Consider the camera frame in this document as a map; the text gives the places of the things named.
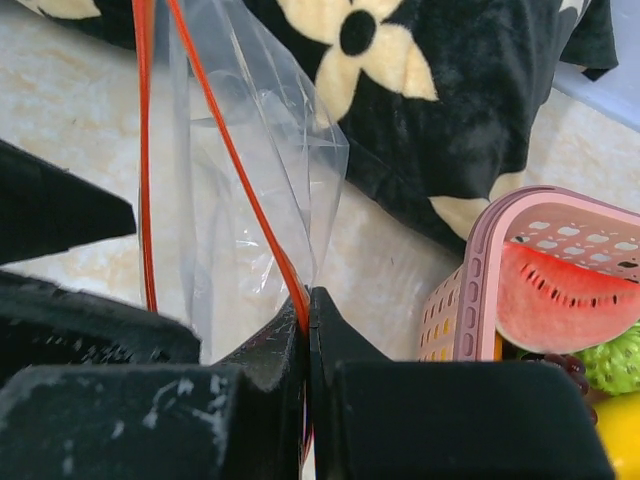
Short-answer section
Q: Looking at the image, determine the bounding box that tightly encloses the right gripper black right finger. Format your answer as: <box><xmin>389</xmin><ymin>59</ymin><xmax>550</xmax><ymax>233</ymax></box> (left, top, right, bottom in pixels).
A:
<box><xmin>309</xmin><ymin>287</ymin><xmax>614</xmax><ymax>479</ymax></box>

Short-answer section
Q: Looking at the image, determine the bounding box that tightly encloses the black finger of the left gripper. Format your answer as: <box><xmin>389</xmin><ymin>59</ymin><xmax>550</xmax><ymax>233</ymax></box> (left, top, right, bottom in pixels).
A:
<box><xmin>1</xmin><ymin>141</ymin><xmax>136</xmax><ymax>264</ymax></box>

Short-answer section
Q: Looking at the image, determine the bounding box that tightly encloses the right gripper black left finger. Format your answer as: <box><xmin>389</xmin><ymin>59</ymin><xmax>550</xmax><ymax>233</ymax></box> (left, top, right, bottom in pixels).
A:
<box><xmin>1</xmin><ymin>272</ymin><xmax>306</xmax><ymax>479</ymax></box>

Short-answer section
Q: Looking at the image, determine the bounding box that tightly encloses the clear zip top bag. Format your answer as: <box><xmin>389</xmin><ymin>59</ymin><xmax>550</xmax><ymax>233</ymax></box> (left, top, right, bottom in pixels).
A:
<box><xmin>133</xmin><ymin>1</ymin><xmax>349</xmax><ymax>364</ymax></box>

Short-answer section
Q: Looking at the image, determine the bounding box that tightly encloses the watermelon slice toy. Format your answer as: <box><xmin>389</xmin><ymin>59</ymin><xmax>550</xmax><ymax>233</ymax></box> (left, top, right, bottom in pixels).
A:
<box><xmin>496</xmin><ymin>242</ymin><xmax>639</xmax><ymax>354</ymax></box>

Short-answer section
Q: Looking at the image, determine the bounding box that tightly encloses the dark red grape bunch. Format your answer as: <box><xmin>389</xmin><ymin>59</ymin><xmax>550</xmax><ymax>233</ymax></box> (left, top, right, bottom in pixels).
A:
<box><xmin>542</xmin><ymin>353</ymin><xmax>598</xmax><ymax>424</ymax></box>

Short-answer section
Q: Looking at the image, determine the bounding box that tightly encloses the pink plastic basket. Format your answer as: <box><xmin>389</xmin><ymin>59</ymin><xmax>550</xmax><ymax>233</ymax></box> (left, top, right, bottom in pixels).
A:
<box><xmin>418</xmin><ymin>186</ymin><xmax>639</xmax><ymax>361</ymax></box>

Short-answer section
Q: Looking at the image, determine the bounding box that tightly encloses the yellow mango toy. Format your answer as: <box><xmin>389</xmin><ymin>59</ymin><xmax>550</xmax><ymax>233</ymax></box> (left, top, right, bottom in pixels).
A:
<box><xmin>595</xmin><ymin>392</ymin><xmax>640</xmax><ymax>480</ymax></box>

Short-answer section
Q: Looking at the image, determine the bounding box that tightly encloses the green custard apple toy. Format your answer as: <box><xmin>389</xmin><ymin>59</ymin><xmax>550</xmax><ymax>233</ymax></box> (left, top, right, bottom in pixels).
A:
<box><xmin>575</xmin><ymin>322</ymin><xmax>639</xmax><ymax>396</ymax></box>

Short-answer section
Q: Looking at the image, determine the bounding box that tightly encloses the black floral pillow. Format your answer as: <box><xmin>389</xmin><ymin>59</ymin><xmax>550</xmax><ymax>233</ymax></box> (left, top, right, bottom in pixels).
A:
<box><xmin>9</xmin><ymin>0</ymin><xmax>620</xmax><ymax>256</ymax></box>

